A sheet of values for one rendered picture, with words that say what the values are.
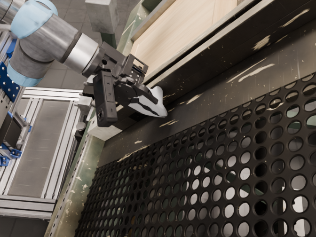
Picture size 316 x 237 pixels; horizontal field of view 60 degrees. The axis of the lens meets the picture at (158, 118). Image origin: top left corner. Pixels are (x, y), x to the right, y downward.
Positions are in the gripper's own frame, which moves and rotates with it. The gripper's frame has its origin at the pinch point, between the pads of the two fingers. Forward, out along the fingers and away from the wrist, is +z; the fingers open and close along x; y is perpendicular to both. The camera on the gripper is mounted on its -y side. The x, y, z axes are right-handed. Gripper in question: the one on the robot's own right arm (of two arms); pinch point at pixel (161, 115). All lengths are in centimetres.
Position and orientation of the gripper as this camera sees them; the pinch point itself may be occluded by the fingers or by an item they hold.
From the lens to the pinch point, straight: 64.6
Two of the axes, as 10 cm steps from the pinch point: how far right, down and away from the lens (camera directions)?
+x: -5.9, 3.2, 7.4
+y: 2.3, -8.1, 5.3
